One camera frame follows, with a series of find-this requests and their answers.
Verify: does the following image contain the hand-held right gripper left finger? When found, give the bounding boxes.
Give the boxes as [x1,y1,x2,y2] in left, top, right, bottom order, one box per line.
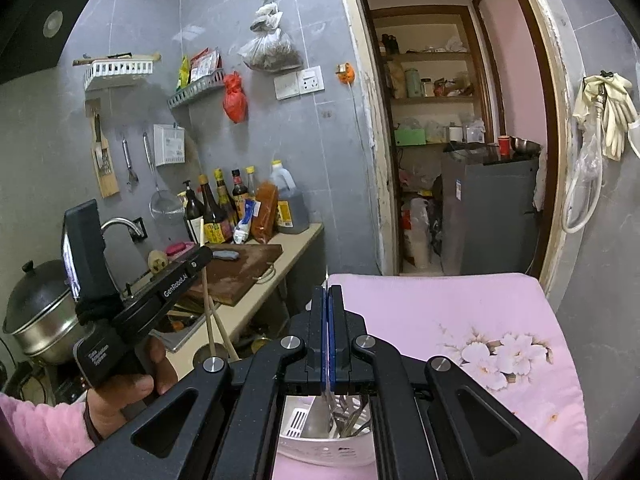
[60,284,329,480]

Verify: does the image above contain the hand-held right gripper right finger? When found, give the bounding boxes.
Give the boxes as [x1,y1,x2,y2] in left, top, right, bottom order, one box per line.
[329,284,585,480]

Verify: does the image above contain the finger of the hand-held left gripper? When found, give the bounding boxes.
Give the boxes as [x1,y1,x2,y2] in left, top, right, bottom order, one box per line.
[186,244,215,282]

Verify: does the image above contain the silver fork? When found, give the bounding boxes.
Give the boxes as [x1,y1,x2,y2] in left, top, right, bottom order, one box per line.
[334,396,373,436]

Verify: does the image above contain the silver table knife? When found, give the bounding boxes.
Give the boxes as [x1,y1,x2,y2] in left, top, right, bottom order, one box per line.
[305,265,337,438]

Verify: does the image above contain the white plastic utensil basket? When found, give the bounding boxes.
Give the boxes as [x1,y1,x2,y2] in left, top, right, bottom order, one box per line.
[276,394,377,468]

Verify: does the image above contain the person's left forearm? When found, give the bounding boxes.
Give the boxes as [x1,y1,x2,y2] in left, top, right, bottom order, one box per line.
[0,391,96,480]

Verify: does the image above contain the person's left hand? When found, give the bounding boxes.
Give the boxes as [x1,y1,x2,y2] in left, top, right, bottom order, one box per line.
[85,335,180,445]

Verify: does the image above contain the wooden cutting board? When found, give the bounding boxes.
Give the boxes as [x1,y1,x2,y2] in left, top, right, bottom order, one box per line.
[187,244,284,307]

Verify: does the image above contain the yellow label soy sauce bottle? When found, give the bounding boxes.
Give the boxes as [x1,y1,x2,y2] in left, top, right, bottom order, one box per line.
[198,175,227,245]

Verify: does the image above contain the dark pump bottle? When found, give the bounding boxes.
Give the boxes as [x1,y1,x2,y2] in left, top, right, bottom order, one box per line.
[183,180,207,245]

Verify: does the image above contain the blue white pouch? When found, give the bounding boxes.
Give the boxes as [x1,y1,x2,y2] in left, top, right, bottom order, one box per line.
[232,200,261,246]

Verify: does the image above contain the dark sauce bottle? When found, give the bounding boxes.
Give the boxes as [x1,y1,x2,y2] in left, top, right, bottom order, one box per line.
[214,169,240,241]

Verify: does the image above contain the steel pot with lid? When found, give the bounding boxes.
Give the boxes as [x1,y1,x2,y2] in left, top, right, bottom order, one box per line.
[2,260,96,363]

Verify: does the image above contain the metal mesh strainer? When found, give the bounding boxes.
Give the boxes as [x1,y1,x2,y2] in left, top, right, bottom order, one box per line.
[142,132,185,220]

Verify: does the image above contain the orange-brown sauce pouch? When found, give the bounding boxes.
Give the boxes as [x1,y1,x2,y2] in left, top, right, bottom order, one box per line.
[250,182,279,242]

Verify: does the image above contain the red cap sauce bottle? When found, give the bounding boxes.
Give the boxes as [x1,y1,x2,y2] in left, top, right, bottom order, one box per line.
[231,169,250,221]

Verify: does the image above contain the chrome faucet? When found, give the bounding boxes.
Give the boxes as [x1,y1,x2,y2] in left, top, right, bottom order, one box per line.
[100,217,146,246]

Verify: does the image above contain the dark vinegar jug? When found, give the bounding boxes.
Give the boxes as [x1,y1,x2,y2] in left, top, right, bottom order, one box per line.
[270,160,311,235]

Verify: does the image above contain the pink floral blanket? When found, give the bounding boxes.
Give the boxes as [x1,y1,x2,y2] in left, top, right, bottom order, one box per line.
[272,272,590,480]

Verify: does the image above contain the metal peeler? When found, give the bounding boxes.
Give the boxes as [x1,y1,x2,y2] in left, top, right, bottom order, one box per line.
[121,137,139,192]

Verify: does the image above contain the wooden knife holder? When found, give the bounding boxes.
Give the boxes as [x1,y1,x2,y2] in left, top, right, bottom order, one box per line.
[90,110,121,198]

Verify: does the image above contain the white sack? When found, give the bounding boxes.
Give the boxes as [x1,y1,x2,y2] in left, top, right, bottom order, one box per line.
[402,197,432,268]

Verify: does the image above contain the red plastic bag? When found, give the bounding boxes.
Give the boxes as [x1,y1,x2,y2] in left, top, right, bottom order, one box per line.
[222,72,248,123]

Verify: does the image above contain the red snack packets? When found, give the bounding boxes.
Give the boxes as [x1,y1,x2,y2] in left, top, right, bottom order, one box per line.
[190,49,222,83]

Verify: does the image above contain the grey appliance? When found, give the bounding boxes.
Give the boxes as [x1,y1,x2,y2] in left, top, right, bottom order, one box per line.
[441,152,541,276]

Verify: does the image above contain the green box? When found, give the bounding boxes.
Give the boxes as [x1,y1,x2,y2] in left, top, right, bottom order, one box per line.
[394,127,427,146]

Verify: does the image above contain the hanging bag of dried goods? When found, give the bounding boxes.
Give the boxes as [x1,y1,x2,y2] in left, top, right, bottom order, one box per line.
[237,2,303,72]

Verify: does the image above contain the wooden pantry shelf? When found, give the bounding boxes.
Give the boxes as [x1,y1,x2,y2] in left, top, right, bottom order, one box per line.
[372,5,493,161]

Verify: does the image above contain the black range hood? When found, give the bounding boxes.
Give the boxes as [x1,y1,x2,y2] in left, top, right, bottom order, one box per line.
[0,0,113,86]

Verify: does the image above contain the cream rubber gloves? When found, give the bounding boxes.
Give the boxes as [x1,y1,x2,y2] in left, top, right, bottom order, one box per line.
[572,74,638,161]

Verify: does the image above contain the white wall box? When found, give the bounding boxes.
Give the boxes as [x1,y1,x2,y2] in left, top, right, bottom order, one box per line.
[153,124,187,167]

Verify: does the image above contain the grey wall shelf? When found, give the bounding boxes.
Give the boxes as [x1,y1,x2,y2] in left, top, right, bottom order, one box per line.
[167,67,226,110]

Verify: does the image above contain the white wall socket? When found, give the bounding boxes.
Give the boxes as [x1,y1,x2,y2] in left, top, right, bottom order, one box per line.
[274,66,325,100]

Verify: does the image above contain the white wall shelf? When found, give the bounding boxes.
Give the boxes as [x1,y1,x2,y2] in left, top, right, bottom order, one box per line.
[84,55,153,92]

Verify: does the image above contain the white hose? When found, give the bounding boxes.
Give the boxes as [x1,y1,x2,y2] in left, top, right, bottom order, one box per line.
[560,125,603,233]

